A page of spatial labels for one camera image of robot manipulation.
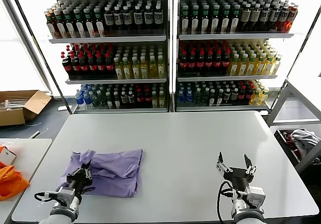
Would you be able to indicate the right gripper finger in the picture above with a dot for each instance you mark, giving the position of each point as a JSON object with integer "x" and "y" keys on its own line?
{"x": 251, "y": 168}
{"x": 222, "y": 167}

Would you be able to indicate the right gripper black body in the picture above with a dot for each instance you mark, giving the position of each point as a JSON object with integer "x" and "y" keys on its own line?
{"x": 239, "y": 177}

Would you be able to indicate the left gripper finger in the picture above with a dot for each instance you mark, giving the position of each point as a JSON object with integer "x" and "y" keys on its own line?
{"x": 88, "y": 171}
{"x": 76, "y": 172}

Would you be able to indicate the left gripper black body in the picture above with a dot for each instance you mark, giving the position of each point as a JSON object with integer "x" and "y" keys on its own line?
{"x": 80, "y": 181}

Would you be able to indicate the purple t-shirt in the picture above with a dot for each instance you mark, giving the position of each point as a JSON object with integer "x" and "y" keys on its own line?
{"x": 113, "y": 163}

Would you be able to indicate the black storage bin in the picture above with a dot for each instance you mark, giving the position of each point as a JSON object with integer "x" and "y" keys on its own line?
{"x": 286, "y": 146}

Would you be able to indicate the red garment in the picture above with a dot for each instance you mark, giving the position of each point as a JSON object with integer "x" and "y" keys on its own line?
{"x": 288, "y": 138}

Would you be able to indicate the short grey bar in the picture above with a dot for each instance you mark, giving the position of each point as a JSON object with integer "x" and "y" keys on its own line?
{"x": 35, "y": 134}

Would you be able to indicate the grey white garment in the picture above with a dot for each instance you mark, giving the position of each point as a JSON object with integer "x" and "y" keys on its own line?
{"x": 304, "y": 139}

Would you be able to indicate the small white flat object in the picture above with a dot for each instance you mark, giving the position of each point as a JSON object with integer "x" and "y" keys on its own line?
{"x": 62, "y": 108}

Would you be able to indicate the black round knob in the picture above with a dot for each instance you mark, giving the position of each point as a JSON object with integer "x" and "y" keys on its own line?
{"x": 317, "y": 161}

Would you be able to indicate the orange fabric bag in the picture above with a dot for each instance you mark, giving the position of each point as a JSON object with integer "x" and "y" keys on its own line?
{"x": 10, "y": 181}

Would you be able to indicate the dark bottle white cap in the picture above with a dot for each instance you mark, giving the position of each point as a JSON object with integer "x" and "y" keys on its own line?
{"x": 131, "y": 99}
{"x": 227, "y": 95}
{"x": 124, "y": 99}
{"x": 117, "y": 101}
{"x": 220, "y": 97}
{"x": 109, "y": 101}
{"x": 234, "y": 95}
{"x": 212, "y": 98}

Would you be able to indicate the small white orange box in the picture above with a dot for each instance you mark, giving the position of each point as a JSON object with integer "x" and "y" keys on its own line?
{"x": 8, "y": 156}

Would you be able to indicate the blue water bottle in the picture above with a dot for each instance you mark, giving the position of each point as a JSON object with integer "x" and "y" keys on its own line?
{"x": 79, "y": 100}
{"x": 189, "y": 97}
{"x": 180, "y": 97}
{"x": 87, "y": 100}

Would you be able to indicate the green tinted bottle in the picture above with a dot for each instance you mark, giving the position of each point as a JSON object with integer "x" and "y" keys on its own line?
{"x": 197, "y": 97}
{"x": 205, "y": 97}
{"x": 95, "y": 100}
{"x": 102, "y": 100}

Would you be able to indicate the yellow juice bottle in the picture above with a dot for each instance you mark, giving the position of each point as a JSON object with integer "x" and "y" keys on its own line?
{"x": 252, "y": 67}
{"x": 235, "y": 68}
{"x": 256, "y": 97}
{"x": 260, "y": 67}
{"x": 268, "y": 66}
{"x": 243, "y": 67}
{"x": 127, "y": 70}
{"x": 144, "y": 70}
{"x": 152, "y": 69}
{"x": 161, "y": 100}
{"x": 161, "y": 69}
{"x": 155, "y": 101}
{"x": 135, "y": 70}
{"x": 276, "y": 66}
{"x": 263, "y": 97}
{"x": 119, "y": 70}

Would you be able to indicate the red cap cola bottle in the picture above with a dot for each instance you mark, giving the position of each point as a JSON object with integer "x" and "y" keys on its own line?
{"x": 66, "y": 67}
{"x": 242, "y": 94}
{"x": 92, "y": 67}
{"x": 249, "y": 94}
{"x": 147, "y": 99}
{"x": 192, "y": 63}
{"x": 139, "y": 99}
{"x": 209, "y": 63}
{"x": 110, "y": 67}
{"x": 200, "y": 63}
{"x": 183, "y": 63}
{"x": 75, "y": 67}
{"x": 218, "y": 63}
{"x": 226, "y": 62}

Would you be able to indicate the open cardboard box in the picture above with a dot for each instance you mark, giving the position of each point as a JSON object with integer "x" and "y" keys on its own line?
{"x": 34, "y": 103}

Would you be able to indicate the grey metal shelf unit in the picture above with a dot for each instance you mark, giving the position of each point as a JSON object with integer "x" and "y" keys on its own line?
{"x": 235, "y": 36}
{"x": 107, "y": 39}

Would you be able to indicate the green cap tea bottle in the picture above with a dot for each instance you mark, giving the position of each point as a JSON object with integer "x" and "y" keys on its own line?
{"x": 235, "y": 20}
{"x": 99, "y": 24}
{"x": 89, "y": 24}
{"x": 215, "y": 20}
{"x": 205, "y": 20}
{"x": 225, "y": 20}
{"x": 185, "y": 20}
{"x": 195, "y": 20}
{"x": 70, "y": 25}
{"x": 80, "y": 25}
{"x": 60, "y": 25}

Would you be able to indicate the reddish tea bottle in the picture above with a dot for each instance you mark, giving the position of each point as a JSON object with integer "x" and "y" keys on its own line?
{"x": 51, "y": 25}

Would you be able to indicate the dark bottle grey label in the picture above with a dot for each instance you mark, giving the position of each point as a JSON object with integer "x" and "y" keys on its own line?
{"x": 246, "y": 16}
{"x": 255, "y": 16}

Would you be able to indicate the dark bottle navy label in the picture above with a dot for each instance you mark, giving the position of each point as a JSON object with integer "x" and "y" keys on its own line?
{"x": 109, "y": 18}
{"x": 138, "y": 16}
{"x": 158, "y": 16}
{"x": 284, "y": 15}
{"x": 128, "y": 17}
{"x": 118, "y": 17}
{"x": 265, "y": 15}
{"x": 148, "y": 16}
{"x": 275, "y": 15}

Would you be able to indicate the red drink bottle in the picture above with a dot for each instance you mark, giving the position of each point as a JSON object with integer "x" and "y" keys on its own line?
{"x": 293, "y": 16}

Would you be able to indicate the left wrist grey camera box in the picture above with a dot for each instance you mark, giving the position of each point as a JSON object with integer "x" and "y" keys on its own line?
{"x": 65, "y": 194}

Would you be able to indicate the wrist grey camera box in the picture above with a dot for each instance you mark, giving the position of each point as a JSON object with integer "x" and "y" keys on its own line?
{"x": 65, "y": 194}
{"x": 255, "y": 196}

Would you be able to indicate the right wrist grey camera box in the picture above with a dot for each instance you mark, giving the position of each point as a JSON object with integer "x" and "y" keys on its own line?
{"x": 255, "y": 196}

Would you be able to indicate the grey metal frame cart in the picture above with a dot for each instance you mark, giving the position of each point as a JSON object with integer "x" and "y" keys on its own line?
{"x": 277, "y": 103}

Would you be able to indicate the dark window frame post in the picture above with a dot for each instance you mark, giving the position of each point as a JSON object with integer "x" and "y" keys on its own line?
{"x": 302, "y": 45}
{"x": 39, "y": 43}

